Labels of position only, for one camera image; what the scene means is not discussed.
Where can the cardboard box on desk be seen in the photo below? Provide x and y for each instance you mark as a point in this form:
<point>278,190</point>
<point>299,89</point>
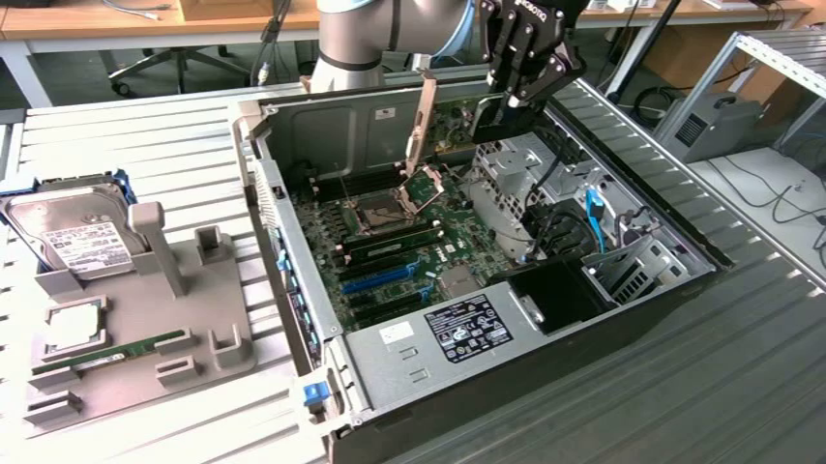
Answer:
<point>225,9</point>

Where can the green graphics card metal bracket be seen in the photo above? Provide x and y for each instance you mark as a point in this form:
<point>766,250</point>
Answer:
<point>451,128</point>

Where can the silver power supply with label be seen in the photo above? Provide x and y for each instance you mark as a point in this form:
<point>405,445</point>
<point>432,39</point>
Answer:
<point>400,367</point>

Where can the grey plastic parts rack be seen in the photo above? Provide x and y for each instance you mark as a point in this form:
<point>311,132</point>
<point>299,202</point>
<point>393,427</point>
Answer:
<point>129,338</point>

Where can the open black PC case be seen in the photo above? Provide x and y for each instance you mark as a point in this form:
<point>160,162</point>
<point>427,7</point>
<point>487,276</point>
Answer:
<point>451,401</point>

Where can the hard disk with blue carrier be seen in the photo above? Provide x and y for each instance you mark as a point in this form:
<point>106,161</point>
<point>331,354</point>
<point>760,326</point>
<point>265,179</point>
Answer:
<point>70,227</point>

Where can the green RAM stick white label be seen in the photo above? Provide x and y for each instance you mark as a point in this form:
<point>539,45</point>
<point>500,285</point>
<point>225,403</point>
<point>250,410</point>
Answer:
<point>96,360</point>

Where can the black office chair base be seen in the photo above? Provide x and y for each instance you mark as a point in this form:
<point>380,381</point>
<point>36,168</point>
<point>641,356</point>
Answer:
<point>180,58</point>

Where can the CPU socket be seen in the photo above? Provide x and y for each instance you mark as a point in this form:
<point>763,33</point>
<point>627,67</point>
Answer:
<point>377,215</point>

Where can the black slanted pole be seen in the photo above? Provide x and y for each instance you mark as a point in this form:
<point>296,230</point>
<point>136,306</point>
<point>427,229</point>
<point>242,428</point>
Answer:
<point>655,34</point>

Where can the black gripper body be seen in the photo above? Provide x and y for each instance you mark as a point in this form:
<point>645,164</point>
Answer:
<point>528,19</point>

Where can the silver slotted disk bay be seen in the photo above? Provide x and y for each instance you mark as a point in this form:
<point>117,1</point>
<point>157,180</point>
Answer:
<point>632,275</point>

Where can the large brown cardboard box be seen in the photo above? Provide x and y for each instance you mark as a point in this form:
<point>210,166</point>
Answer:
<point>696,53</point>

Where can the black expansion slot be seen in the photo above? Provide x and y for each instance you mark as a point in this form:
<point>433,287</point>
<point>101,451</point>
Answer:
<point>387,302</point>
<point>393,314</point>
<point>373,267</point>

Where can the silver perforated disk bay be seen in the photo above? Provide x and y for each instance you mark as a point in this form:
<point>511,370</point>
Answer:
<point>509,193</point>

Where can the blue case latch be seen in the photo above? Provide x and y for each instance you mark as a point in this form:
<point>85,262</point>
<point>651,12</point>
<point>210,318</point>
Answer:
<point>313,392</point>

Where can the aluminium profile frame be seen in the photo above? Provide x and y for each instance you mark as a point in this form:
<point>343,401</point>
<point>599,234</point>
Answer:
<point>774,48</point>

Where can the black RAM slot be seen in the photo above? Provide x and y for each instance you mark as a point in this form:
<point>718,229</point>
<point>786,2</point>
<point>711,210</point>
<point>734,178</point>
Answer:
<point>355,176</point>

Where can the silver CPU chip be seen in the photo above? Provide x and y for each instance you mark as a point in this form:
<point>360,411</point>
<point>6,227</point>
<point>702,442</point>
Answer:
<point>73,328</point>

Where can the wooden desk white frame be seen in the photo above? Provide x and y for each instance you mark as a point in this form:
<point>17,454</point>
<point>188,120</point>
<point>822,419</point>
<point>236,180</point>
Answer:
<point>735,14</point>
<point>77,24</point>

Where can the thin metal locking lever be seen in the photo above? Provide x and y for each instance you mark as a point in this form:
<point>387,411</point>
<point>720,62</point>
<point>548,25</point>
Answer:
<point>345,188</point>

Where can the metal socket cover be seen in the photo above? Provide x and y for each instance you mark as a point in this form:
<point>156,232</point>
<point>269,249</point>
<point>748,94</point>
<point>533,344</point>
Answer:
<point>421,188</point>

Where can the grey equipment box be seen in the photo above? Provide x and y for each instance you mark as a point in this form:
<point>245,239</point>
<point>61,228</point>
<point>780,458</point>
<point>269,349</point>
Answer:
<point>728,125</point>

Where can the silver chipset heatsink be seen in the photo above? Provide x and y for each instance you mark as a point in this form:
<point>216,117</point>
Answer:
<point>457,282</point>

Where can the green motherboard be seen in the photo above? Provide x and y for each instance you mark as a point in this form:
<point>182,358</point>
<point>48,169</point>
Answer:
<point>444,251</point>

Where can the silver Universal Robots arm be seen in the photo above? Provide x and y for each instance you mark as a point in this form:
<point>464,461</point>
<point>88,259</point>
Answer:
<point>361,38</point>

